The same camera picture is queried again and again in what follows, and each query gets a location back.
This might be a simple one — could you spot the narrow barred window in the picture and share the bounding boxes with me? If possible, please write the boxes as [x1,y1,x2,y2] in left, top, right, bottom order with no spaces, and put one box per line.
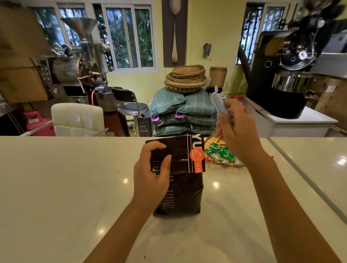
[235,2,292,65]

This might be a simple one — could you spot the pile of green candy packets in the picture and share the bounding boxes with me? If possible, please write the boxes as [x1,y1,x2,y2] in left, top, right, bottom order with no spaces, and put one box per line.
[205,142,244,166]

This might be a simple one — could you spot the person's left forearm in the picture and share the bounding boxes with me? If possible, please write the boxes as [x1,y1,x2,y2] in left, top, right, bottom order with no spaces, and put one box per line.
[83,199,159,263]

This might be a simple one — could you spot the orange woven tray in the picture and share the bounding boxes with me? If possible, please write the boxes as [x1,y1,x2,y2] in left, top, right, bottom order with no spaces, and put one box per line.
[204,134,246,168]

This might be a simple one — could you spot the person's right hand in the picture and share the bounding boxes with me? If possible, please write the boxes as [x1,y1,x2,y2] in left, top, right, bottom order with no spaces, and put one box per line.
[215,99,268,166]

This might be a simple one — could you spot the dark-rimmed flat woven basket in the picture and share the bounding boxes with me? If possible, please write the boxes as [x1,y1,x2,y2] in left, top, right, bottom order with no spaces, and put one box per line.
[164,82,203,94]

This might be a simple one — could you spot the person's right forearm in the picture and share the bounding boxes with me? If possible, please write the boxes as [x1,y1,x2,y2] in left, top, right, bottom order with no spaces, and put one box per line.
[245,154,344,263]

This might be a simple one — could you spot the small flat woven basket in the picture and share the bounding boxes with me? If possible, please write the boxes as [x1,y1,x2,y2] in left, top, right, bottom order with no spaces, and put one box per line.
[172,65,206,79]

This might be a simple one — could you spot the black coffee roaster machine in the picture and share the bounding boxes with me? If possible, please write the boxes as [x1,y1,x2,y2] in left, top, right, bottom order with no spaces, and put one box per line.
[237,0,347,120]

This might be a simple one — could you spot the wooden spoon wall panel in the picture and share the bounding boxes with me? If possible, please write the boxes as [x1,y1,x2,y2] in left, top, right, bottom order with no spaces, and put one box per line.
[162,0,188,68]

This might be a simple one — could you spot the wide flat woven basket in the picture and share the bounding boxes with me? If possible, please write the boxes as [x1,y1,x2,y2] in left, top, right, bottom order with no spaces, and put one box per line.
[165,72,208,89]

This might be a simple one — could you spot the black bar stool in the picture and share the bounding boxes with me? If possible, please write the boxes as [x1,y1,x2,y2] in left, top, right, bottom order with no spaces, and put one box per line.
[111,87,150,137]

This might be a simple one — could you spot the person's left hand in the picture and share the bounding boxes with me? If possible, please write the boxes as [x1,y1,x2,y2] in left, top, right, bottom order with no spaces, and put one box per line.
[133,141,172,209]

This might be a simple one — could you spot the white padded chair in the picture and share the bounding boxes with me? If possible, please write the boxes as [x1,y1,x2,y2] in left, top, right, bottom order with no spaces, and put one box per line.
[20,103,109,137]

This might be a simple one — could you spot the white cabinet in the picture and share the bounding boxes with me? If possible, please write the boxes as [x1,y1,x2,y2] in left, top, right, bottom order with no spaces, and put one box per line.
[242,97,338,138]

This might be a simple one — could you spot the stack of blue-grey sacks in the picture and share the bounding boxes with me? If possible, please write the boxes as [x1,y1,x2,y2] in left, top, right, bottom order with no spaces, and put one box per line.
[150,87,218,137]

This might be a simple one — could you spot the pink bag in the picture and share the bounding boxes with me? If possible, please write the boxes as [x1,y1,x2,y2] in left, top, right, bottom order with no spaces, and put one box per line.
[24,109,56,137]

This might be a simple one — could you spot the large cardboard box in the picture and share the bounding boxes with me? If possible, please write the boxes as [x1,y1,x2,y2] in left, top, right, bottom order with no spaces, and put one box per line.
[0,4,53,104]

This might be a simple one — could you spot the silver coffee roaster machine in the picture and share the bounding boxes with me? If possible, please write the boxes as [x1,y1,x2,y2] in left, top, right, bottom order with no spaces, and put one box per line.
[38,17,130,137]

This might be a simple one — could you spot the wide barred window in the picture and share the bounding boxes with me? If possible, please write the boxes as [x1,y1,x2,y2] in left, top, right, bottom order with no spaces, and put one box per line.
[27,3,157,72]

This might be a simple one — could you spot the dark brown coffee bag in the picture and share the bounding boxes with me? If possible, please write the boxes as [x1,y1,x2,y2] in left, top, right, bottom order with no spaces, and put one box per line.
[145,134,206,217]

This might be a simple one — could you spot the tall woven basket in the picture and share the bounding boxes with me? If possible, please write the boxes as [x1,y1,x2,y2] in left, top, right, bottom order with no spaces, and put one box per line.
[209,67,228,88]

